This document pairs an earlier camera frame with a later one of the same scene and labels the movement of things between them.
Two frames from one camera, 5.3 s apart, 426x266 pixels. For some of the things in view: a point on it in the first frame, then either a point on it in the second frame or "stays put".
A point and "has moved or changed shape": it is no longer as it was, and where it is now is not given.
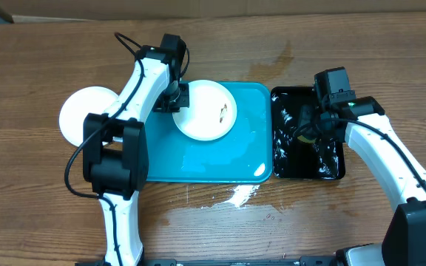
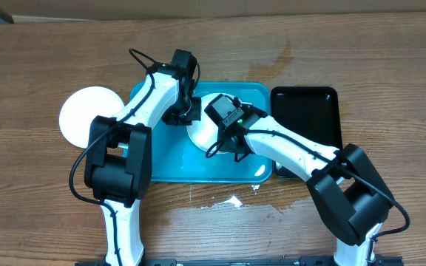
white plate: (211, 113) has moved or changed shape
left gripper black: (184, 102) → (194, 114)
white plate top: (78, 103) stays put
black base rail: (299, 261) stays put
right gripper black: (306, 130) → (226, 146)
